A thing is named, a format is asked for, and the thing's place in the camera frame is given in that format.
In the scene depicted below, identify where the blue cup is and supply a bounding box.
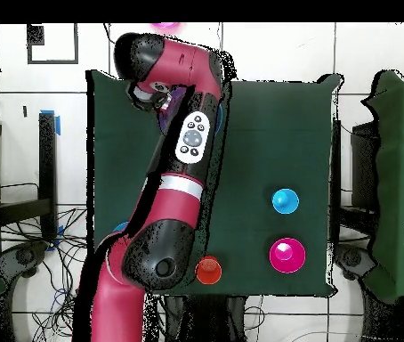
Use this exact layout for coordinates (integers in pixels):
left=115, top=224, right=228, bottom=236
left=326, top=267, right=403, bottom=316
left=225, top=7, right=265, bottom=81
left=271, top=187, right=301, bottom=216

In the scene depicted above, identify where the small blue bowl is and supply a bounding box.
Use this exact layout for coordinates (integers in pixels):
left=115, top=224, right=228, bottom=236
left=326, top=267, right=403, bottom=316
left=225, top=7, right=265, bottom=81
left=111, top=220, right=131, bottom=234

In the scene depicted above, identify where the small pinkish red bowl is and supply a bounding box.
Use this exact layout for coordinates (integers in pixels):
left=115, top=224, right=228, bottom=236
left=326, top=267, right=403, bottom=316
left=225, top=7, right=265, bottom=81
left=269, top=237, right=307, bottom=274

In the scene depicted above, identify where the black equipment base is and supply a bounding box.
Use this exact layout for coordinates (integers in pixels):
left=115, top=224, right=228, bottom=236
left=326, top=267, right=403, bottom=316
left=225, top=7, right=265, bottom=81
left=333, top=243, right=377, bottom=282
left=0, top=241, right=48, bottom=279

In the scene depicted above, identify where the purple bowl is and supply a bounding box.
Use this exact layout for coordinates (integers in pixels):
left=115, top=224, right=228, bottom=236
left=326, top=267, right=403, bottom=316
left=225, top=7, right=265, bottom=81
left=157, top=86, right=190, bottom=134

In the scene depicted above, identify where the orange cup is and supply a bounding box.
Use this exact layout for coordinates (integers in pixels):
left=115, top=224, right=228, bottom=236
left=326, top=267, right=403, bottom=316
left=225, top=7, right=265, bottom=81
left=194, top=255, right=223, bottom=286

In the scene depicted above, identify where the black metal stand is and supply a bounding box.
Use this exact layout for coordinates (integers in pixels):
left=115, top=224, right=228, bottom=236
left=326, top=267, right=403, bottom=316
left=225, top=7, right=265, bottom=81
left=0, top=110, right=61, bottom=241
left=329, top=118, right=381, bottom=238

